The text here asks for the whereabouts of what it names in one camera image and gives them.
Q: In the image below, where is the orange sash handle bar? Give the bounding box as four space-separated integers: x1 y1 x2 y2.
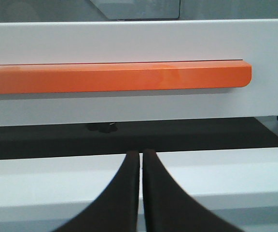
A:
0 60 252 94

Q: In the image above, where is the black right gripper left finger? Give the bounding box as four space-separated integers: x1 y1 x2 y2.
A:
55 151 139 232

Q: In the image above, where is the black debris clump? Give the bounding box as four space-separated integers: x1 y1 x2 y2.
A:
87 122 118 133

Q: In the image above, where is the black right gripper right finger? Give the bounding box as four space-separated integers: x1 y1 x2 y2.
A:
142 149 241 232

